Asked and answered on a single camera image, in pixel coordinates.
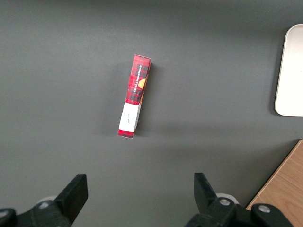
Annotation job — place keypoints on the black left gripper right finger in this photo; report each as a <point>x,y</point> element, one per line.
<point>213,210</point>

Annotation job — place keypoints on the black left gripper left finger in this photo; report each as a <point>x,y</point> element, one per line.
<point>68,203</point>

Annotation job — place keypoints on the wooden drawer cabinet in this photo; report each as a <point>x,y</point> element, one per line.
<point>284,186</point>

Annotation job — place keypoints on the red plaid shortbread cookie box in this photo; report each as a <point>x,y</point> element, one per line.
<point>133,99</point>

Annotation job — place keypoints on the beige plastic tray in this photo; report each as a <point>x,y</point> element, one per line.
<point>292,75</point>

